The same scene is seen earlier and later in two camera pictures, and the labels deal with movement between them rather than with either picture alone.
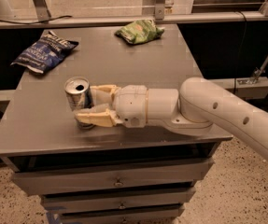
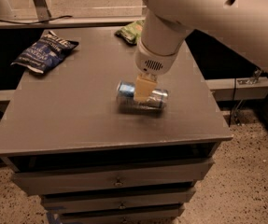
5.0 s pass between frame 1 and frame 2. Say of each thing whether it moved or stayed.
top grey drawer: stayed
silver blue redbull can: moved
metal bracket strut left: stayed
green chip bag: stayed
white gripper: moved
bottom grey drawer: stayed
